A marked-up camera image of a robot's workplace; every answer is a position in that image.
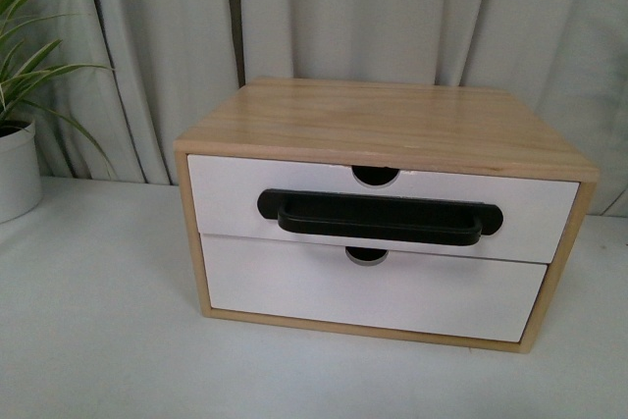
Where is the black drawer handle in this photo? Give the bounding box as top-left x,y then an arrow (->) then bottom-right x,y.
257,188 -> 503,246

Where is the white top drawer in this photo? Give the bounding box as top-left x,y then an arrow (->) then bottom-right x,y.
187,155 -> 579,263

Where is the white drawer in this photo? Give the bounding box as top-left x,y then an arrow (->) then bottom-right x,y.
201,236 -> 546,341
187,155 -> 579,263

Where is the white bottom drawer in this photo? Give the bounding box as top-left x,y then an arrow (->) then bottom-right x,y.
201,236 -> 546,341

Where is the wooden two-drawer cabinet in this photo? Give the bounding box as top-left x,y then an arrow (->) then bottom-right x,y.
175,79 -> 599,352

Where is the grey curtain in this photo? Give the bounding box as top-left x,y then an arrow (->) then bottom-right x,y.
25,0 -> 627,217

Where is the white plant pot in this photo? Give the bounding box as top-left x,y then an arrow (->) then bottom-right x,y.
0,122 -> 42,223

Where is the green spider plant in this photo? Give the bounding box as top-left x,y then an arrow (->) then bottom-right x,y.
1,0 -> 123,180

